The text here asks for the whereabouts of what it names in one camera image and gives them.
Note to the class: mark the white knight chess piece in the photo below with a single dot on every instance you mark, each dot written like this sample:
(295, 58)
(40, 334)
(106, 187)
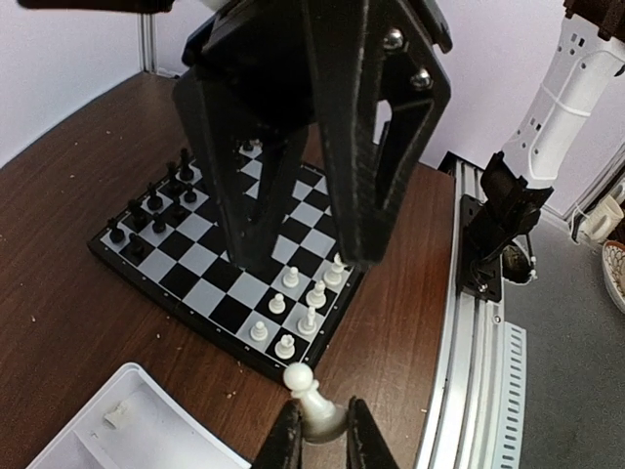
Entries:
(307, 325)

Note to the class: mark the white plastic compartment tray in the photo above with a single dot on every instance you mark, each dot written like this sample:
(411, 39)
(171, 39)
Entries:
(159, 434)

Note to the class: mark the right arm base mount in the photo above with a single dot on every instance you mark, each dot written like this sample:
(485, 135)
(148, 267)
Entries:
(479, 271)

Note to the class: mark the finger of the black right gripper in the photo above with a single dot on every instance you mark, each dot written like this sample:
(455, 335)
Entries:
(251, 228)
(379, 92)

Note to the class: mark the patterned bowl outside cell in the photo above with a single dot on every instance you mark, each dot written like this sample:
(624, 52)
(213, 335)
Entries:
(613, 271)

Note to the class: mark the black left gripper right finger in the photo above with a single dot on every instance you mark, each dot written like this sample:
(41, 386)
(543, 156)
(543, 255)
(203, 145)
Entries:
(366, 447)

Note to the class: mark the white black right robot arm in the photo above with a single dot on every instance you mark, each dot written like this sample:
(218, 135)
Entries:
(519, 178)

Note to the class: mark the left aluminium frame post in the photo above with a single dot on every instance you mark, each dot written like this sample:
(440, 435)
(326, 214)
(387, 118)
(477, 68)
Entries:
(147, 43)

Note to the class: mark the front aluminium rail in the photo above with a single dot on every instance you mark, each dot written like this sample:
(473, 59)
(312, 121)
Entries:
(475, 417)

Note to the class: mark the row of black chess pieces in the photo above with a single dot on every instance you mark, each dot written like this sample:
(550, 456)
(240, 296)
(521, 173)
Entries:
(167, 217)

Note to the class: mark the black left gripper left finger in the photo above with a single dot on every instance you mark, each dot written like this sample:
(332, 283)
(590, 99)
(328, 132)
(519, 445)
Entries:
(282, 448)

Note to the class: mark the black white chess board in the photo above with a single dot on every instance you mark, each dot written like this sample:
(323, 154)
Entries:
(221, 302)

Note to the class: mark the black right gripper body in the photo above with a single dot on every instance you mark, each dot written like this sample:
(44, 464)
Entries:
(249, 59)

